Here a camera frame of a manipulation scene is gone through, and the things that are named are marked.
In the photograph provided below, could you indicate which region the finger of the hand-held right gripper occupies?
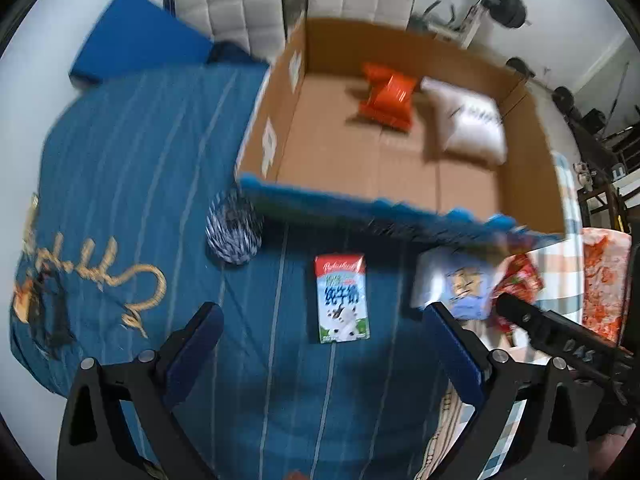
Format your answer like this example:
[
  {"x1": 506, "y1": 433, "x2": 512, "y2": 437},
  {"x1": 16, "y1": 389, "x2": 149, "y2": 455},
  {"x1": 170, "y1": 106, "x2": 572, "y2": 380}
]
[{"x1": 492, "y1": 292, "x2": 622, "y2": 393}]

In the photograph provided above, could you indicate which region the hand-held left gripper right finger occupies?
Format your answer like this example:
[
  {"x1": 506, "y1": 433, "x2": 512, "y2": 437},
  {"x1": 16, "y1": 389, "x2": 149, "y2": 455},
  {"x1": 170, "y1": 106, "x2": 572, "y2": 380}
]
[{"x1": 422, "y1": 302, "x2": 589, "y2": 480}]

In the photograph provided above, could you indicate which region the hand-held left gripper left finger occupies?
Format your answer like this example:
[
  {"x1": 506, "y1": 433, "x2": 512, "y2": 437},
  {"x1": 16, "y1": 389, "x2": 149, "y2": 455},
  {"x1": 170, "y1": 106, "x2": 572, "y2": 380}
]
[{"x1": 57, "y1": 302, "x2": 224, "y2": 480}]

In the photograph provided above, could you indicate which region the red snack packet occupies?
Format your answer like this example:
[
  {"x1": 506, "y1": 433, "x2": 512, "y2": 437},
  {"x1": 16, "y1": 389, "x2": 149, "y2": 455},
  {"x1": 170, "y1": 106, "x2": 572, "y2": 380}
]
[{"x1": 492, "y1": 254, "x2": 544, "y2": 337}]

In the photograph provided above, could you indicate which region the white blue cartoon packet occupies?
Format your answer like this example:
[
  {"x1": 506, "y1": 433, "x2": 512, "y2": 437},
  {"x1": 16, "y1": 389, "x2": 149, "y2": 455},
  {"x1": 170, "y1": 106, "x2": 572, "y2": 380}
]
[{"x1": 410, "y1": 247, "x2": 497, "y2": 322}]

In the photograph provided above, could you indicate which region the large cardboard box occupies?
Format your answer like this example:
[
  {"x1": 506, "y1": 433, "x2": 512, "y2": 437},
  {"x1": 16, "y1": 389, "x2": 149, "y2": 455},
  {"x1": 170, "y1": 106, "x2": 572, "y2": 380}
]
[{"x1": 234, "y1": 17, "x2": 567, "y2": 242}]

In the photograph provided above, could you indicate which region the white pillow packet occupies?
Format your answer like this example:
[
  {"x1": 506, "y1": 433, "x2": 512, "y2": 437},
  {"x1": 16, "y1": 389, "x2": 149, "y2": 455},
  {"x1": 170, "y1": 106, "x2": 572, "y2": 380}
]
[{"x1": 420, "y1": 77, "x2": 509, "y2": 167}]

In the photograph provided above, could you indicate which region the orange snack packet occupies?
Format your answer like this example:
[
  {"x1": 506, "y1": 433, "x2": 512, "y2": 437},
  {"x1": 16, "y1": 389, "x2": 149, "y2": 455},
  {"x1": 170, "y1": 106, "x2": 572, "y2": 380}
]
[{"x1": 357, "y1": 62, "x2": 419, "y2": 134}]

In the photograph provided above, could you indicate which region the person's right forearm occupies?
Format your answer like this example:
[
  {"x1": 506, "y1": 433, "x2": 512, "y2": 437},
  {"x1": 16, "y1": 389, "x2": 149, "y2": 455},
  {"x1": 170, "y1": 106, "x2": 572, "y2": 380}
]
[{"x1": 587, "y1": 425, "x2": 640, "y2": 480}]

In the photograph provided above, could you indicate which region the checkered bed sheet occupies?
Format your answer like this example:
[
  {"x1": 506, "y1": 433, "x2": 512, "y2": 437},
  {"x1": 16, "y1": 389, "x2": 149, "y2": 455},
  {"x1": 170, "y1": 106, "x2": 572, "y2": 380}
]
[{"x1": 415, "y1": 150, "x2": 587, "y2": 480}]

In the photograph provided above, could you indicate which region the orange floral cloth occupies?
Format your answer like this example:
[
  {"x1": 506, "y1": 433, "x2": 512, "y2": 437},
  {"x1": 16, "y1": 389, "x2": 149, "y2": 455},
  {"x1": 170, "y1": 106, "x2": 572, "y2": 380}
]
[{"x1": 579, "y1": 227, "x2": 634, "y2": 347}]

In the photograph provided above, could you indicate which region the blue white patterned sock roll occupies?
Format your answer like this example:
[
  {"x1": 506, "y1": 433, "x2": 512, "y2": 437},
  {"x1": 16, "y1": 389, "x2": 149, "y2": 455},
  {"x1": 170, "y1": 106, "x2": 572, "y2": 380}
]
[{"x1": 205, "y1": 192, "x2": 264, "y2": 266}]

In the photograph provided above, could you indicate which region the white blue milk carton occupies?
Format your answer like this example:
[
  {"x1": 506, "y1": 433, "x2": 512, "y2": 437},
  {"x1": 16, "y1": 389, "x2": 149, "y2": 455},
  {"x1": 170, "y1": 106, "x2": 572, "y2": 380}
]
[{"x1": 314, "y1": 252, "x2": 372, "y2": 345}]

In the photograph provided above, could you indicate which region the blue striped blanket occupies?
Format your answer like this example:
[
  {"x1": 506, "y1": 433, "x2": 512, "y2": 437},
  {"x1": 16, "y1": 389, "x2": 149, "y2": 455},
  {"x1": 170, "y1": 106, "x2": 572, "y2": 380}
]
[{"x1": 10, "y1": 64, "x2": 453, "y2": 480}]

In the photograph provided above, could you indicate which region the dark wooden shelf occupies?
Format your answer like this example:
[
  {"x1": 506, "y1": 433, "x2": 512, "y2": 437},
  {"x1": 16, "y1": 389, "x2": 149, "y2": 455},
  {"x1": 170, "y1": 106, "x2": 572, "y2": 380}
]
[{"x1": 552, "y1": 85, "x2": 640, "y2": 242}]

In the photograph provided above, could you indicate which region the blue cushion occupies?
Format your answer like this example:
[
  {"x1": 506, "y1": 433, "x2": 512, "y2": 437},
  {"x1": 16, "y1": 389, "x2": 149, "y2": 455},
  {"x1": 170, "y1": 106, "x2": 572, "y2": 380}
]
[{"x1": 69, "y1": 0, "x2": 214, "y2": 87}]

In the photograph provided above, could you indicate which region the white exercise machine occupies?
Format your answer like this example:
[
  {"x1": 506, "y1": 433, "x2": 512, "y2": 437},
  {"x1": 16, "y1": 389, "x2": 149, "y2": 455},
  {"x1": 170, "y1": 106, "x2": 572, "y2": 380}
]
[{"x1": 414, "y1": 0, "x2": 529, "y2": 47}]

